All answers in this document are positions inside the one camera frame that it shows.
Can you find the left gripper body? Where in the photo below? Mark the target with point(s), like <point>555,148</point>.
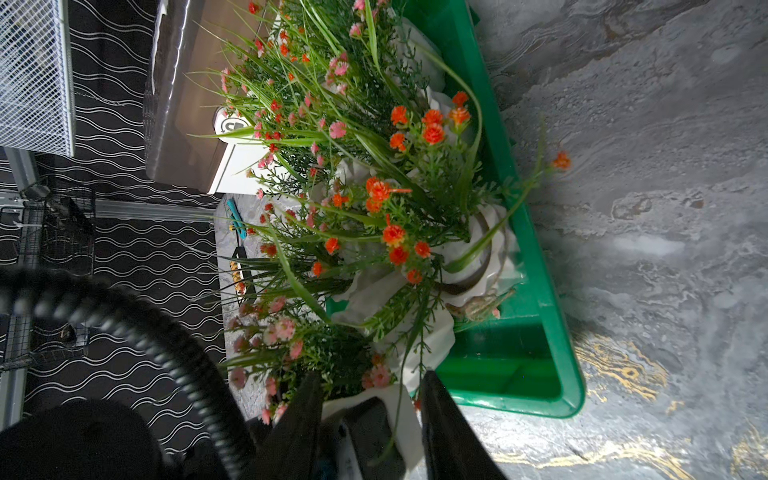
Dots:
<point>352,443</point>

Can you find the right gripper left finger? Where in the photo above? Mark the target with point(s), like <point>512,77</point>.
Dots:
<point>289,451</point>

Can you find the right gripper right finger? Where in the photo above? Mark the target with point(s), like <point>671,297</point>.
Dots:
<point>452,450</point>

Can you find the pink flower pot back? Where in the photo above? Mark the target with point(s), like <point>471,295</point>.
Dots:
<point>270,350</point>

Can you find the pink flower pot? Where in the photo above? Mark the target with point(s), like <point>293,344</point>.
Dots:
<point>267,85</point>
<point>270,350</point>

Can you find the orange flower pot tray front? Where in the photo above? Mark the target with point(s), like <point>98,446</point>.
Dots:
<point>465,249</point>

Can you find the green plant pot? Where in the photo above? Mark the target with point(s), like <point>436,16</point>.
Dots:
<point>296,165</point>

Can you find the pink flower pot front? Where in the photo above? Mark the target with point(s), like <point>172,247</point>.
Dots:
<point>267,85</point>

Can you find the red flower pot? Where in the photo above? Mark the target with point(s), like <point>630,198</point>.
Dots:
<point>305,268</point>

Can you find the green grass pot back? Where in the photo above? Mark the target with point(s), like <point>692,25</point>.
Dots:
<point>432,150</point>

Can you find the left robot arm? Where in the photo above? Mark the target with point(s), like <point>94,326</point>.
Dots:
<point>147,400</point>

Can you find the brown lidded storage box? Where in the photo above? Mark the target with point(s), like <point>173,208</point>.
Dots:
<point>183,106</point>

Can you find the green plastic tray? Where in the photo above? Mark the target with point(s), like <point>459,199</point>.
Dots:
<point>500,340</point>

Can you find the black picture card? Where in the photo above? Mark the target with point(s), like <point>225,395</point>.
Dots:
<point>241,275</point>

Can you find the teal handled tool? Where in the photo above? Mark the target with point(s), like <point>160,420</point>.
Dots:
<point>236,219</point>

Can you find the black wire wall basket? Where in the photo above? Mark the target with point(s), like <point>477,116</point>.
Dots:
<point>53,228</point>

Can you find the white mesh wall basket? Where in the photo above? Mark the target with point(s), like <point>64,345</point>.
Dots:
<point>37,91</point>

